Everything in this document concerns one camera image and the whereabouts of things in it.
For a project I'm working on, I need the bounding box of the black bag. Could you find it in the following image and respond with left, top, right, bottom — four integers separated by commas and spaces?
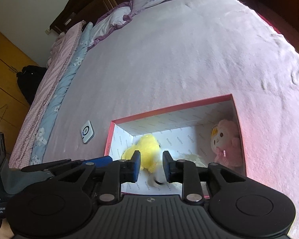
17, 65, 47, 105

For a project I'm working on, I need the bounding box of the dark wooden headboard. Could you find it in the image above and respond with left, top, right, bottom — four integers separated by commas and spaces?
49, 0, 128, 34

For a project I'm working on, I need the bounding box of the yellow dog plush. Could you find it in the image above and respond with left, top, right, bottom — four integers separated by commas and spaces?
121, 134, 161, 173

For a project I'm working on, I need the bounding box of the pink checked quilt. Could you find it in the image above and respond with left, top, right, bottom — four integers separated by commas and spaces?
9, 21, 86, 169

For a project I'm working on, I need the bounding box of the pink storage box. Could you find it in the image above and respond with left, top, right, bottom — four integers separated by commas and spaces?
103, 93, 247, 196

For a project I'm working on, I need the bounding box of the small white blue device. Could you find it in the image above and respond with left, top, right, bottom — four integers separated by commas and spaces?
80, 120, 94, 144

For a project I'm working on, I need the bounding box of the light blue floral quilt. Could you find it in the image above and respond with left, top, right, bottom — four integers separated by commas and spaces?
29, 22, 93, 165

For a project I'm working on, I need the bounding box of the pink monkey plush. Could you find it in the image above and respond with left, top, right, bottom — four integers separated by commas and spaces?
210, 119, 243, 169

